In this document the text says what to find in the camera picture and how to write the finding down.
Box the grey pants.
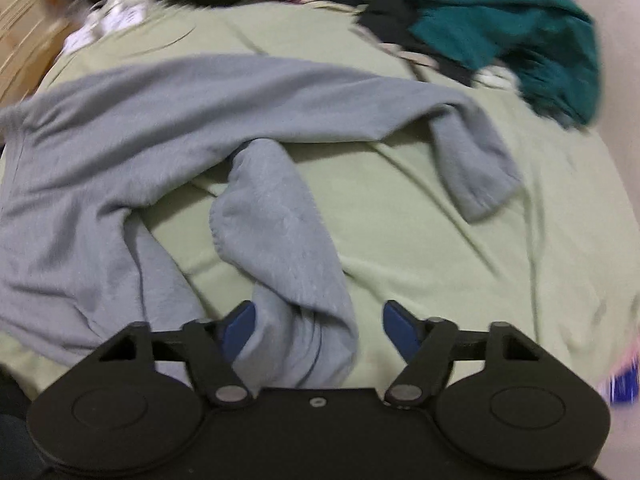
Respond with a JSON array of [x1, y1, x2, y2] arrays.
[[0, 54, 523, 393]]

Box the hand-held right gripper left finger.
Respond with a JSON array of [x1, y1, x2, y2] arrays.
[[95, 300, 257, 409]]

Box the light green bed sheet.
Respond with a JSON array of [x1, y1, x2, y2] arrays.
[[0, 0, 640, 401]]

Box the teal garment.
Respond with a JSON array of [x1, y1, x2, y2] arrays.
[[400, 0, 602, 130]]

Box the white power strip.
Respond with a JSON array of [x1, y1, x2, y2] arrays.
[[90, 0, 152, 30], [61, 27, 110, 55]]

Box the blue and white packet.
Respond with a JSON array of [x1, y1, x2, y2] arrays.
[[597, 357, 640, 405]]

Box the white cable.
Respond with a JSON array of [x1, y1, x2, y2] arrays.
[[114, 24, 197, 50]]

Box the pile of dark clothes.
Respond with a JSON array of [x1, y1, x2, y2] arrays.
[[356, 0, 477, 87]]

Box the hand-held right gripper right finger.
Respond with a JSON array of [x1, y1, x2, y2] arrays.
[[382, 300, 544, 409]]

